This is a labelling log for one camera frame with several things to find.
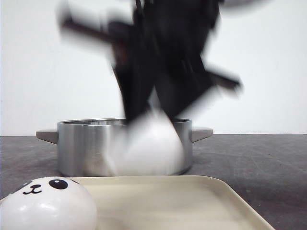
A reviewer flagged stainless steel pot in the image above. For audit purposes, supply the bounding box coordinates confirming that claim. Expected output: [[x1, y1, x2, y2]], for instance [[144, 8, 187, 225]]
[[36, 119, 213, 177]]

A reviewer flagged cream plastic tray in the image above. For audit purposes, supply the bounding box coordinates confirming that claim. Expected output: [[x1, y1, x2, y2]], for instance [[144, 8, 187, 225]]
[[76, 175, 272, 230]]

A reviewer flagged panda bun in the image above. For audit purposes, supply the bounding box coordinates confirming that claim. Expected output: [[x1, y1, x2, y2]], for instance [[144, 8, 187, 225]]
[[0, 176, 97, 230], [103, 109, 185, 176]]

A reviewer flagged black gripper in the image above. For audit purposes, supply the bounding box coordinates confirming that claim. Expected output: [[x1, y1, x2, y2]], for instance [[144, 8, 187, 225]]
[[59, 0, 240, 123]]

